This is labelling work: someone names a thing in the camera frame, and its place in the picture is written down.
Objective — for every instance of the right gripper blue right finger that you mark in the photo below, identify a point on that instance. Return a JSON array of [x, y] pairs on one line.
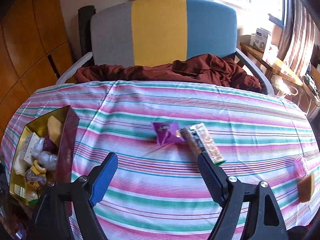
[[214, 178]]

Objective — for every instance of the clear plastic bag bundle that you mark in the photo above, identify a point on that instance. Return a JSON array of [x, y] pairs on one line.
[[48, 160]]

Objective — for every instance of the pink striped curtain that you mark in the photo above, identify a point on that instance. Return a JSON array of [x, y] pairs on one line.
[[297, 39]]

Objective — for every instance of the wooden wardrobe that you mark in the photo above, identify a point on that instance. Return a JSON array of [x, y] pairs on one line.
[[35, 51]]

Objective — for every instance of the maroon blanket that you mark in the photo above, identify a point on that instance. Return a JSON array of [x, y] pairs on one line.
[[204, 68]]

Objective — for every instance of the purple snack packet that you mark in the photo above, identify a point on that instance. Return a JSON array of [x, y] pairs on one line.
[[167, 133], [49, 146]]

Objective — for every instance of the white cardboard box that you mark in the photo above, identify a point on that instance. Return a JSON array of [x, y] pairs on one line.
[[261, 39]]

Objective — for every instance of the wafer biscuit packet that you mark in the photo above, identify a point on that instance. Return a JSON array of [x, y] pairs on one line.
[[200, 141]]

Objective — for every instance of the striped bed sheet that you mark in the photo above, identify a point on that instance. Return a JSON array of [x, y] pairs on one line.
[[157, 191]]

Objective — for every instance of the white small carton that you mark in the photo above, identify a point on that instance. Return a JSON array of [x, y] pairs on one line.
[[26, 154]]

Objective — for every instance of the tricolour armchair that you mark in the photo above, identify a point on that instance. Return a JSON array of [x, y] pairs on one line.
[[154, 32]]

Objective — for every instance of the yellow snack bag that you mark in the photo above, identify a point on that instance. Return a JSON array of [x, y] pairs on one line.
[[35, 176]]

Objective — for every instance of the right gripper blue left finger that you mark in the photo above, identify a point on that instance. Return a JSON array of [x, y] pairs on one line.
[[100, 177]]

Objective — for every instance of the yellow sponge block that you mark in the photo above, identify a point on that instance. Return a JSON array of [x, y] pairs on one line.
[[306, 187], [55, 128]]

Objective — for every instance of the maroon gold gift box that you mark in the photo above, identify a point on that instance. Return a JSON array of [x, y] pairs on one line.
[[65, 149]]

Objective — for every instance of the white fluffy towel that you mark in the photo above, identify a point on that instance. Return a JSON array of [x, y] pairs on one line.
[[19, 165]]

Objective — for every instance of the wooden desk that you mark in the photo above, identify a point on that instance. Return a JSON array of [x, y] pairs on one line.
[[278, 67]]

